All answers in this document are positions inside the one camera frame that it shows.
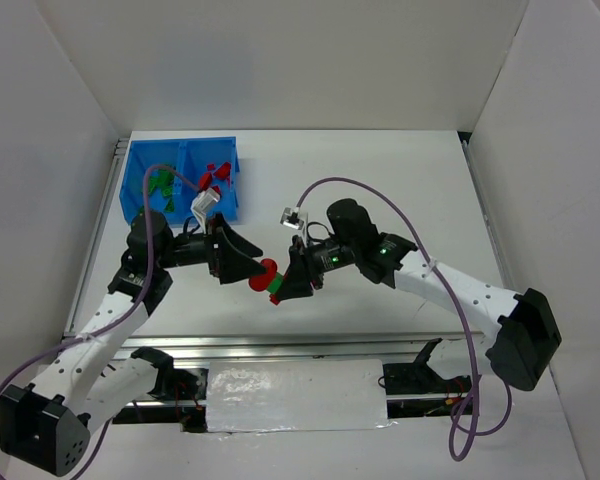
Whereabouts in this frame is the white foil-covered panel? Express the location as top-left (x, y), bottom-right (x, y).
top-left (206, 359), bottom-right (389, 433)

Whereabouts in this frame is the red 2x4 lego brick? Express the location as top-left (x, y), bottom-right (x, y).
top-left (214, 162), bottom-right (232, 181)

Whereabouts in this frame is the blue two-compartment bin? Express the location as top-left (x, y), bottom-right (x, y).
top-left (119, 137), bottom-right (239, 226)

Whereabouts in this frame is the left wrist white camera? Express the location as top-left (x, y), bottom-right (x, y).
top-left (190, 187), bottom-right (221, 228)

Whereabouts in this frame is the dark green 2x2 lego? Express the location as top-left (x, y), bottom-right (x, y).
top-left (152, 166), bottom-right (174, 185)

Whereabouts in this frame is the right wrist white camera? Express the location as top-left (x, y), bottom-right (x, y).
top-left (280, 206), bottom-right (309, 243)

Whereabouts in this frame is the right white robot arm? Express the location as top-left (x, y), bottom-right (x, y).
top-left (270, 199), bottom-right (562, 391)

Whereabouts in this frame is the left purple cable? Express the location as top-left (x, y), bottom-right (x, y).
top-left (0, 164), bottom-right (204, 480)

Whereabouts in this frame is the wrist white camera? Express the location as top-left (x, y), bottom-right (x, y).
top-left (280, 206), bottom-right (309, 243)
top-left (190, 187), bottom-right (221, 228)

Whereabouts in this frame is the red green lego tower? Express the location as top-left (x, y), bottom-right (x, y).
top-left (248, 258), bottom-right (284, 305)

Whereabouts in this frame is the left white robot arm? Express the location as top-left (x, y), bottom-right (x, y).
top-left (0, 210), bottom-right (265, 477)

